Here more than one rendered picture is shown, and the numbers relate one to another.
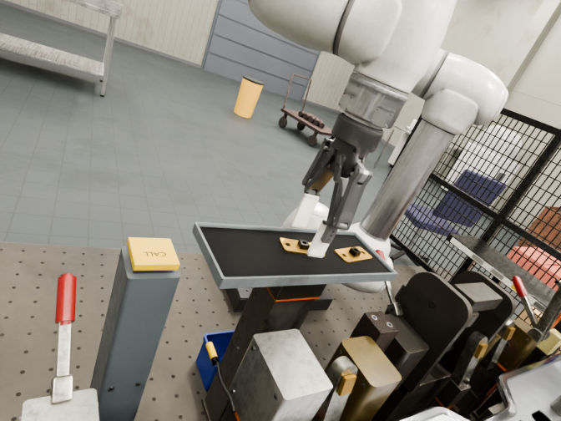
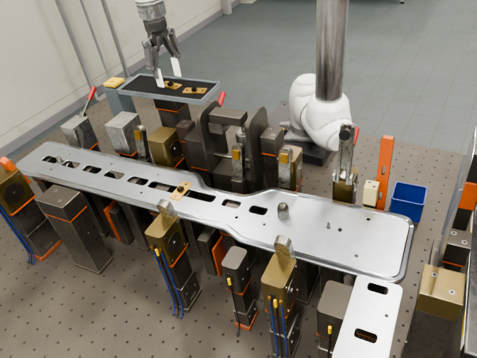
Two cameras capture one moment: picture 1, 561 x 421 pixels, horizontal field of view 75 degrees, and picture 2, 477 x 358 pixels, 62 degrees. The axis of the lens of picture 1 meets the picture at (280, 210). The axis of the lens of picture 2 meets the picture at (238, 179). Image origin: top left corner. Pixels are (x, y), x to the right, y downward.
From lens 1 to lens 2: 148 cm
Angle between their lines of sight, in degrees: 60
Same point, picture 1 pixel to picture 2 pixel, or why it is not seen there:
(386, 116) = (144, 15)
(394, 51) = not seen: outside the picture
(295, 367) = (118, 121)
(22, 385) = not seen: hidden behind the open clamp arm
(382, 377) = (155, 139)
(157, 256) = (111, 82)
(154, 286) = (111, 92)
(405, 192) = (319, 56)
